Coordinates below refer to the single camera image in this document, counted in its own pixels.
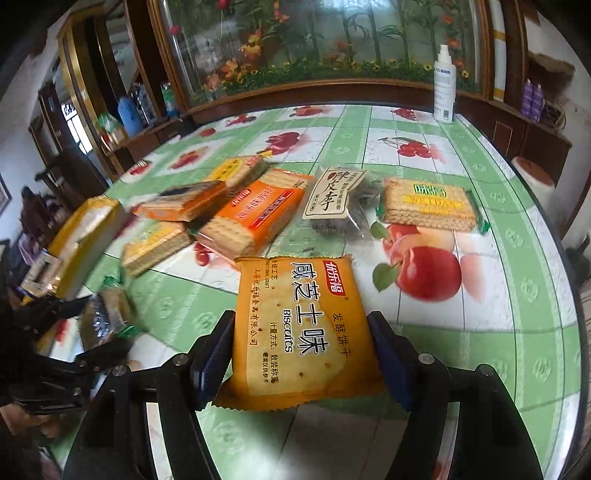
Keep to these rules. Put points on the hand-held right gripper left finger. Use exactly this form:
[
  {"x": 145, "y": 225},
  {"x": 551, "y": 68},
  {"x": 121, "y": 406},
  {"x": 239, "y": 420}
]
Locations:
[{"x": 212, "y": 364}]

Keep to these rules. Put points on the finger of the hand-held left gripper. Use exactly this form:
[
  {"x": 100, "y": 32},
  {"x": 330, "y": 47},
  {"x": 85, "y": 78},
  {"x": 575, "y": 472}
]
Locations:
[
  {"x": 51, "y": 310},
  {"x": 92, "y": 357}
]

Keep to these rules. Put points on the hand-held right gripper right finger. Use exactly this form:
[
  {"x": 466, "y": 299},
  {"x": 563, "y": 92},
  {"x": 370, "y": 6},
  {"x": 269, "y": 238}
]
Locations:
[{"x": 390, "y": 364}]

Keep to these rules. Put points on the green-edged clear cracker packet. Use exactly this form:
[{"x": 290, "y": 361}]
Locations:
[{"x": 111, "y": 309}]

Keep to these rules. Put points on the yellow container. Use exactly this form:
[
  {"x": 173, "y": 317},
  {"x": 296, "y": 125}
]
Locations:
[{"x": 87, "y": 240}]

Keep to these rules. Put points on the orange biscuit packet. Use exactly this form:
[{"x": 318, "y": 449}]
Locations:
[{"x": 295, "y": 323}]

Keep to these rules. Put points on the yellow wafer packet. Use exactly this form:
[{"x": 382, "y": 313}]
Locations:
[{"x": 154, "y": 247}]

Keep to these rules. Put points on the orange cracker packet red label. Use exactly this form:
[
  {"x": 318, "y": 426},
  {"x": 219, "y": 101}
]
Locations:
[{"x": 258, "y": 212}]

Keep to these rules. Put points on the green-edged yellow cracker packet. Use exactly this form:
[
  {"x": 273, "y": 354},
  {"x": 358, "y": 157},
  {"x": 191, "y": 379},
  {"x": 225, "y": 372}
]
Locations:
[{"x": 427, "y": 205}]

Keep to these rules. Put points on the orange cracker packet dark print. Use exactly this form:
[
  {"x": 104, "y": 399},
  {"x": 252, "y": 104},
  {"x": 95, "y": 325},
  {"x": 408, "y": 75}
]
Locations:
[{"x": 184, "y": 201}]

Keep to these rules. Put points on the dried plum packet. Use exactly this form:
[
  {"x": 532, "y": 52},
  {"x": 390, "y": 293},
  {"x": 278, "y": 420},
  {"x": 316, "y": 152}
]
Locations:
[{"x": 332, "y": 198}]

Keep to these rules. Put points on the wooden chair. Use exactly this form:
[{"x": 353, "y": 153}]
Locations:
[{"x": 64, "y": 177}]

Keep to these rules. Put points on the fruit-print green tablecloth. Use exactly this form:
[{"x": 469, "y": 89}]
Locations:
[{"x": 508, "y": 277}]

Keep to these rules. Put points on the green bag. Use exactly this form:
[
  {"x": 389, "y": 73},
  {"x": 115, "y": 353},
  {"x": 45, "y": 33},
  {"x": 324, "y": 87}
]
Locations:
[{"x": 106, "y": 123}]

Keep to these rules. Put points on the wooden cabinet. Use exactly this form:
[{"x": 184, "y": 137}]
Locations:
[{"x": 147, "y": 138}]

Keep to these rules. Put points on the blue thermos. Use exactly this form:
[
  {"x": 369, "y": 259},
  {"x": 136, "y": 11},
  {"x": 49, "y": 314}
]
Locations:
[{"x": 127, "y": 115}]

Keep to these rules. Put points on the grey thermos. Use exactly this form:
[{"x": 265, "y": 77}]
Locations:
[{"x": 144, "y": 105}]

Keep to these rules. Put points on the white cylindrical container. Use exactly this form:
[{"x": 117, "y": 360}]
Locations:
[{"x": 533, "y": 180}]

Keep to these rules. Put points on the green-label water bottle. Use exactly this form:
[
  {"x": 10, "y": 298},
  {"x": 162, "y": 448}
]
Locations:
[{"x": 168, "y": 99}]

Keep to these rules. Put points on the white spray bottle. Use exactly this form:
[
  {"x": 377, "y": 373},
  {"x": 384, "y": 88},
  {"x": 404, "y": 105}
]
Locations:
[{"x": 444, "y": 87}]

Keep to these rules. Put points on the purple bottle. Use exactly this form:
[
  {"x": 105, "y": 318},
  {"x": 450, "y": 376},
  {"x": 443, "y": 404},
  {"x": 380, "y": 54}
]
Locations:
[
  {"x": 537, "y": 101},
  {"x": 526, "y": 98}
]

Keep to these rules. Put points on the floral glass partition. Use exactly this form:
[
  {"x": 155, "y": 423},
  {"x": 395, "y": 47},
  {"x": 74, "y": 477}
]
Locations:
[{"x": 323, "y": 41}]

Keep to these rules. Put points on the cardboard box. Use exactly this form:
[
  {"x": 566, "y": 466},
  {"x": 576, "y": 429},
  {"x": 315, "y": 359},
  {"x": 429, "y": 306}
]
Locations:
[{"x": 551, "y": 69}]

